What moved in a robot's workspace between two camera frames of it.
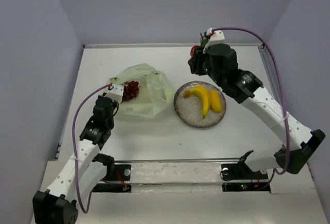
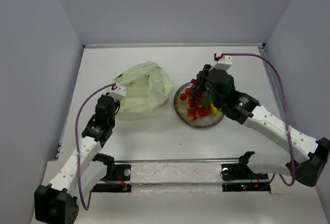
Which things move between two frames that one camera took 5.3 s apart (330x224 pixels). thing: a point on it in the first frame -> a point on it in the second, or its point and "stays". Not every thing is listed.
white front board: x=191 y=192 stays
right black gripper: x=195 y=62 -> x=202 y=76
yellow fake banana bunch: x=209 y=98 -> x=213 y=110
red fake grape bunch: x=131 y=91 -> x=196 y=96
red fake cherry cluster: x=192 y=51 -> x=192 y=114
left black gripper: x=114 y=105 stays
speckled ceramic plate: x=190 y=110 stays
